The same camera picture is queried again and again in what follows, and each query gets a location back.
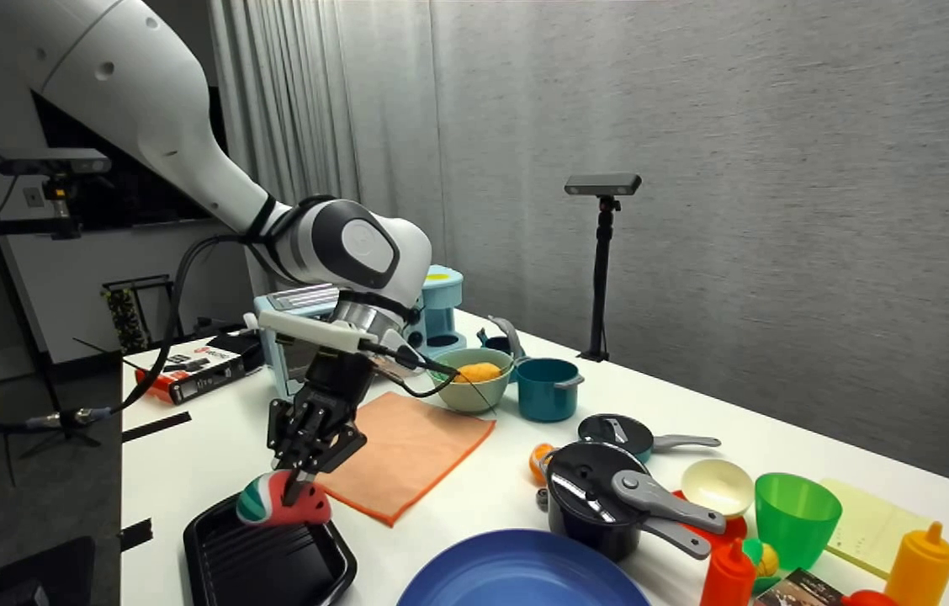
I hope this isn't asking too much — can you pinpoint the pale yellow mat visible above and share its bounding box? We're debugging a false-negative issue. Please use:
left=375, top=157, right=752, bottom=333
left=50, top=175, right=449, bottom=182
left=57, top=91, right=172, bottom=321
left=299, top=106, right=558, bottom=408
left=817, top=479, right=934, bottom=583

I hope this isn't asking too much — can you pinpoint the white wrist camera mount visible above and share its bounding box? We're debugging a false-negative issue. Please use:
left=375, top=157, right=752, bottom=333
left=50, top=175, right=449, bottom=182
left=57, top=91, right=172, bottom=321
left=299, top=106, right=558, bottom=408
left=252, top=293, right=433, bottom=372

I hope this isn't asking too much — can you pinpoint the teal toy pot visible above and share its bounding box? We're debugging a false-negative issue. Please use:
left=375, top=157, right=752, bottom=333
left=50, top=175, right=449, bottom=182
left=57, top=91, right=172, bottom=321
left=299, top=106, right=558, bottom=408
left=513, top=357, right=590, bottom=428

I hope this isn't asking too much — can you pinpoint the light blue toaster oven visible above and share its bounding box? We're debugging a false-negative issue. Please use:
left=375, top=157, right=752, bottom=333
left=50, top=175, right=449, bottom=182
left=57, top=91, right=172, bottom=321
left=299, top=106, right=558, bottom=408
left=252, top=262, right=469, bottom=408

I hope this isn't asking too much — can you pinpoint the small black pan with lid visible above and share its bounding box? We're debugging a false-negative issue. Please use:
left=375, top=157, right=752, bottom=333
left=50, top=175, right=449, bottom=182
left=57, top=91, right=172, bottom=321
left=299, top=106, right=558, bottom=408
left=577, top=412, right=727, bottom=463

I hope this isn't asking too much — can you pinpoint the pale green bowl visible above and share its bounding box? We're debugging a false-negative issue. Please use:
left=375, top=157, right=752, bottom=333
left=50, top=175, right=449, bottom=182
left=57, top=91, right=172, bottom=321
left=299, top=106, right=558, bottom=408
left=427, top=344, right=522, bottom=418

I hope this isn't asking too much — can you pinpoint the watermelon slice plushie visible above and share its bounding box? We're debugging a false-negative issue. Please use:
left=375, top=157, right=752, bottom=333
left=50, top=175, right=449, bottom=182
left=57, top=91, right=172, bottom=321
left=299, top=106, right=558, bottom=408
left=234, top=469, right=338, bottom=531

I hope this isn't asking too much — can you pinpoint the black tape strip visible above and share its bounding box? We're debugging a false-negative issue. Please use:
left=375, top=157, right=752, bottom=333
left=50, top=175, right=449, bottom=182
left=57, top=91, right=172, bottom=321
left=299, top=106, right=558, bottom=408
left=119, top=408, right=195, bottom=445

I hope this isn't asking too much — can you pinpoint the small cream bowl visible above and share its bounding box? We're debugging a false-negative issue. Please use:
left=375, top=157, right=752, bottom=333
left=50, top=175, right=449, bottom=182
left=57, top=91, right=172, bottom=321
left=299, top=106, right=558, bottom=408
left=677, top=454, right=758, bottom=523

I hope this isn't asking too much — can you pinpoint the orange plushie with green leaves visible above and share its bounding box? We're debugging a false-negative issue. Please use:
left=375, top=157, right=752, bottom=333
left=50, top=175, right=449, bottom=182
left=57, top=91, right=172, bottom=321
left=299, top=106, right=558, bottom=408
left=451, top=357, right=507, bottom=387

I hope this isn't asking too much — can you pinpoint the green plastic cup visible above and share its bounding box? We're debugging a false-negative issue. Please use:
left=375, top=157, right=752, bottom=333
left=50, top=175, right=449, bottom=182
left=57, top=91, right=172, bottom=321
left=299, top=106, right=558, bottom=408
left=752, top=469, right=844, bottom=574

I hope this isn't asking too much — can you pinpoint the red ketchup bottle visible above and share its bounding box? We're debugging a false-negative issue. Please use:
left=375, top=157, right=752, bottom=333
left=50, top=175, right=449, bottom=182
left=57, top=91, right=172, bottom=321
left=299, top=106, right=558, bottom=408
left=696, top=534, right=760, bottom=606

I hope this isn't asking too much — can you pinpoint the green and yellow toy ball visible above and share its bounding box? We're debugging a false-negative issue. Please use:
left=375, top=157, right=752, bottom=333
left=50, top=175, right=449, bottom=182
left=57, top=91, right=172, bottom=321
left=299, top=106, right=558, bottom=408
left=742, top=531, right=785, bottom=595

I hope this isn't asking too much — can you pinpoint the small orange toy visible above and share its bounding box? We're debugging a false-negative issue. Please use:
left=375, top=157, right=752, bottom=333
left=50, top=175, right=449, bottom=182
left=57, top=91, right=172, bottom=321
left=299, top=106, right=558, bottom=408
left=525, top=436, right=558, bottom=488

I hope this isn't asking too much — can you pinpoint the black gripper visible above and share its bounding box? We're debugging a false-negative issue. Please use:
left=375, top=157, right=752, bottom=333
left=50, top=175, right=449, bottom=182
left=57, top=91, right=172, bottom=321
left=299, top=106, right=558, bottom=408
left=267, top=345, right=376, bottom=512

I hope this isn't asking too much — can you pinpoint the blue round plate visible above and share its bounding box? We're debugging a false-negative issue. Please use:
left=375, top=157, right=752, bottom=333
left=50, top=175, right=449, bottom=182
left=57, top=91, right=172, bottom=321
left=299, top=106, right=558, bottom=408
left=394, top=526, right=654, bottom=606

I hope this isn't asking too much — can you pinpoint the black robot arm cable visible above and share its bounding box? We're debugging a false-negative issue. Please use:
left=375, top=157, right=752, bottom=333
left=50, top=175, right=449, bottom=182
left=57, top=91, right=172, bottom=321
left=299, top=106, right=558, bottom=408
left=0, top=226, right=278, bottom=436

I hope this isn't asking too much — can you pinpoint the black camera on side stand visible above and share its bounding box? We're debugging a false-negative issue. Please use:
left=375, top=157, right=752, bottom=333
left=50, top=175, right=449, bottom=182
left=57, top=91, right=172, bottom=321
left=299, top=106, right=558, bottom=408
left=0, top=146, right=119, bottom=179

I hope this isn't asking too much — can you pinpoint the yellow mustard bottle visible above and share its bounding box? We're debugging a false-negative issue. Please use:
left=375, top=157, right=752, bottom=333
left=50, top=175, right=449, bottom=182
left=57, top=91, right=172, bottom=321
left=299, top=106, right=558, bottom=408
left=882, top=519, right=949, bottom=606

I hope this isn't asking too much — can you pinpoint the orange cloth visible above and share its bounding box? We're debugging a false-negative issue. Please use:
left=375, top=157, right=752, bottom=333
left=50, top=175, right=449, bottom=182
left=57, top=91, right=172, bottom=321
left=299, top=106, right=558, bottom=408
left=313, top=387, right=499, bottom=527

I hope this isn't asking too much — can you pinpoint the black and orange box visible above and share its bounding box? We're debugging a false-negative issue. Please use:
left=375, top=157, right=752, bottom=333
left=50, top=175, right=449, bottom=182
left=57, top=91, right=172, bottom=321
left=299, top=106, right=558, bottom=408
left=132, top=325, right=267, bottom=408

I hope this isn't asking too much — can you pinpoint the black ridged rectangular plate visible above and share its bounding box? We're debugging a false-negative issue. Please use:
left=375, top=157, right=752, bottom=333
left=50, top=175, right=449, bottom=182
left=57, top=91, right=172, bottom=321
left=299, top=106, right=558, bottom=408
left=179, top=490, right=362, bottom=606

